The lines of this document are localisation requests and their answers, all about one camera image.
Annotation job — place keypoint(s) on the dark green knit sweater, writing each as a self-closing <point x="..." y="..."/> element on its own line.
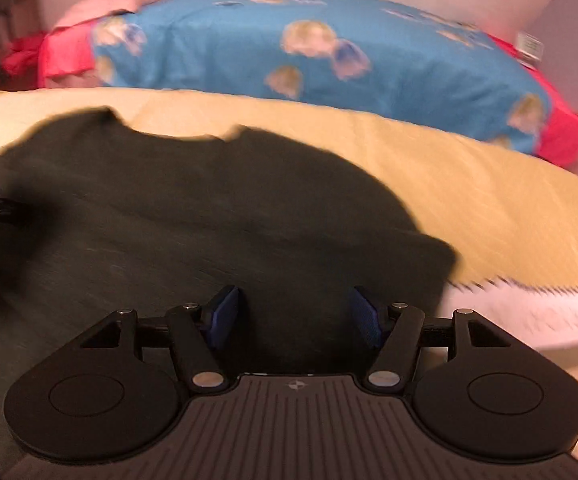
<point x="96" y="217"/>

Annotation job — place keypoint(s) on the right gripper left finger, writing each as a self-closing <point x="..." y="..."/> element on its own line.
<point x="220" y="314"/>

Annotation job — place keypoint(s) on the small white box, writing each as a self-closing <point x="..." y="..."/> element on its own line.
<point x="529" y="49"/>

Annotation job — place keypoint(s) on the red bed sheet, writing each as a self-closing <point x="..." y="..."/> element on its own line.
<point x="66" y="59"/>

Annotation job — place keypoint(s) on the blue floral bed sheet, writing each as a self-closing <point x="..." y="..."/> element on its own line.
<point x="377" y="56"/>

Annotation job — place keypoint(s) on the yellow quilted bedspread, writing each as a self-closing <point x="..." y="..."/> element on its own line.
<point x="511" y="219"/>

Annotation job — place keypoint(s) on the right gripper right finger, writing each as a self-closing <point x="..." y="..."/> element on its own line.
<point x="369" y="315"/>

